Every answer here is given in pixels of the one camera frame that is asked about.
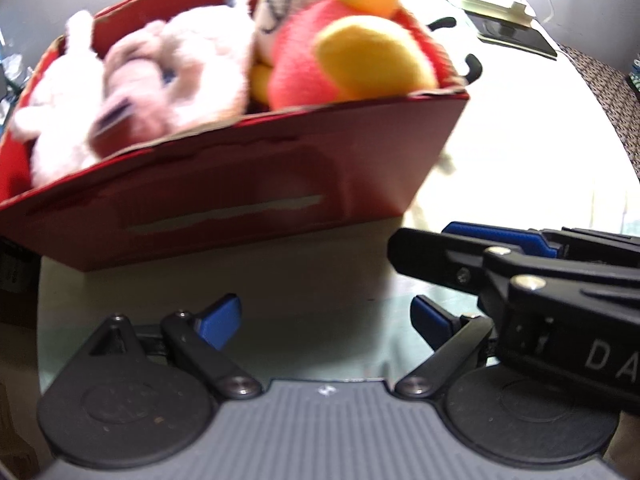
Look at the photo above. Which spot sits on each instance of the white power strip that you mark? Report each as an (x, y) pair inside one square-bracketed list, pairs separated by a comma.
[(492, 2)]

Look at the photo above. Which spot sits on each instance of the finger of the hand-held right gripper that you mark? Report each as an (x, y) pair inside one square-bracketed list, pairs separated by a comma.
[(500, 240), (430, 257)]

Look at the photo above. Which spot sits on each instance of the white plush bunny blue ears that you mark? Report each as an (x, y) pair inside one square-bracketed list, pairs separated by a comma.
[(210, 60)]

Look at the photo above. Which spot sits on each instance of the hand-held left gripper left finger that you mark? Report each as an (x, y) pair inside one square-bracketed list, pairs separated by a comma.
[(222, 320)]

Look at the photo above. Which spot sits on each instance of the pink plush toy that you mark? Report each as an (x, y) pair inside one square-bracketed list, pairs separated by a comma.
[(132, 90)]

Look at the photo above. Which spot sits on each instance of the yellow plush bear pink shirt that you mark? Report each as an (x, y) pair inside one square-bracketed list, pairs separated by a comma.
[(310, 60)]

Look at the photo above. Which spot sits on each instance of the leopard print cloth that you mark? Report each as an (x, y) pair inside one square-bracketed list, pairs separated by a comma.
[(610, 105)]

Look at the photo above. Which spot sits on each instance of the white plush toy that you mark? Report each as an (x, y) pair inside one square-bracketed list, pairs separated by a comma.
[(55, 120)]

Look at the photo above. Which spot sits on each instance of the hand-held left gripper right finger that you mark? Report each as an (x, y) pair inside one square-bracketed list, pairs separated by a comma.
[(430, 322)]

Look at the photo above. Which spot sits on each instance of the red cardboard box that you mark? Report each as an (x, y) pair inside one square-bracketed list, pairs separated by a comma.
[(250, 190)]

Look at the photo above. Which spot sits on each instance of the black tablet device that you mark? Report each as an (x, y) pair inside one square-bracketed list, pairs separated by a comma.
[(520, 37)]

